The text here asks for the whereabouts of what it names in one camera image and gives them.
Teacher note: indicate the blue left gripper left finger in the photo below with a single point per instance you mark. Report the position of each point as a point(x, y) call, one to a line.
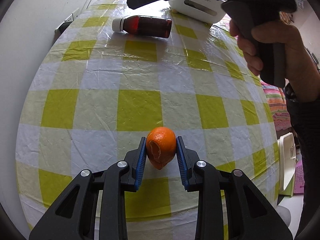
point(139, 164)

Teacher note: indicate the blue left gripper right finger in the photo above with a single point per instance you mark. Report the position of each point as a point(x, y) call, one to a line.
point(183, 163)

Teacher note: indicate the orange tangerine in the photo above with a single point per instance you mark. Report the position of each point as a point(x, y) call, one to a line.
point(161, 147)

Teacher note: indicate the brown medicine bottle white cap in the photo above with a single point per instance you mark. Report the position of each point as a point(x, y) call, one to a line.
point(143, 26)

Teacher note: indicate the white plastic trash bin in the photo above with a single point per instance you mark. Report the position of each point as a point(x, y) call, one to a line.
point(287, 157)

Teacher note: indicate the person right hand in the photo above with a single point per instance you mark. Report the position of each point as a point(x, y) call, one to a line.
point(301, 71)

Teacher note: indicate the white desktop organizer box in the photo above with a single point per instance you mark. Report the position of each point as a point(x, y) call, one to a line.
point(207, 11)

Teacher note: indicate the yellow checkered plastic tablecloth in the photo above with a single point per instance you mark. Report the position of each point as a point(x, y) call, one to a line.
point(98, 92)

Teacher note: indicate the striped pink bed cover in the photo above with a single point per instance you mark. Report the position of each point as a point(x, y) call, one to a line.
point(275, 96)

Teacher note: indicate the black power adapter plug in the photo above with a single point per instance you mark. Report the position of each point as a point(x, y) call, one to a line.
point(62, 28)

